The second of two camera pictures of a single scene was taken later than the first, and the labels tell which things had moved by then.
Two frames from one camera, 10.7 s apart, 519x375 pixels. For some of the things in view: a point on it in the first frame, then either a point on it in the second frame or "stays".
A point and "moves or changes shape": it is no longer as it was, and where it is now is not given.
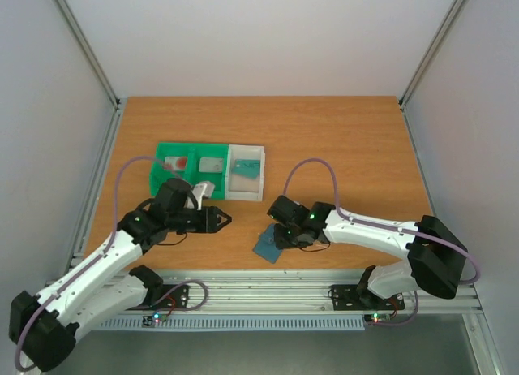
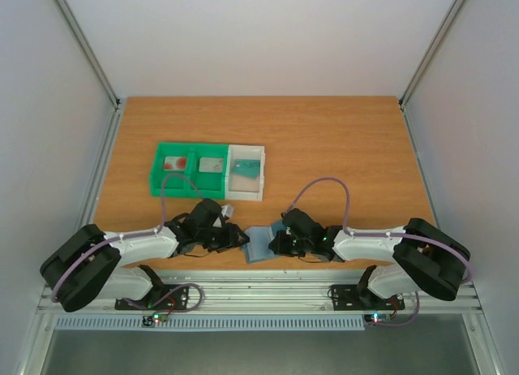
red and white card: x=172 y=162 stays
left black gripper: x=212 y=218 → x=235 y=241
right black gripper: x=280 y=238 → x=285 y=243
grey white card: x=213 y=165 stays
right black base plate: x=348 y=298 stays
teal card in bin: x=248 y=168 stays
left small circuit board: x=156 y=317 stays
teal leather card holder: x=266 y=244 moves or changes shape
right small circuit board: x=372 y=319 stays
